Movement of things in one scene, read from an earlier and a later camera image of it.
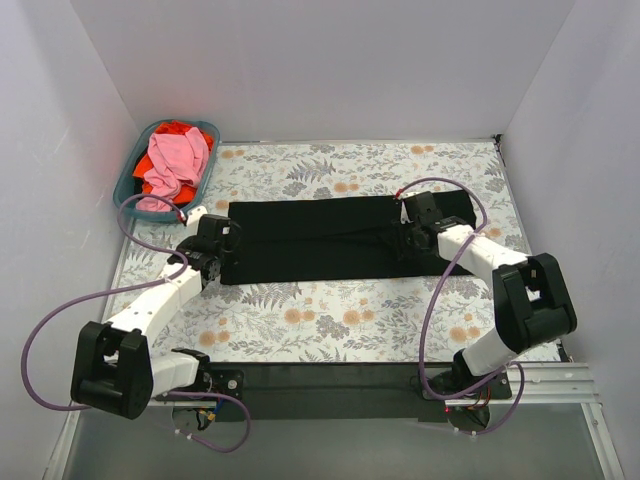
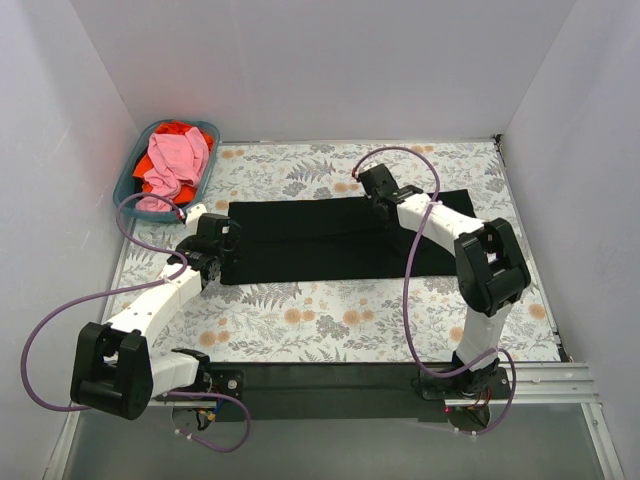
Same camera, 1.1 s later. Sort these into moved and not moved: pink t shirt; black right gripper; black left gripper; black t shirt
Moved: black right gripper
Not moved: black t shirt; pink t shirt; black left gripper
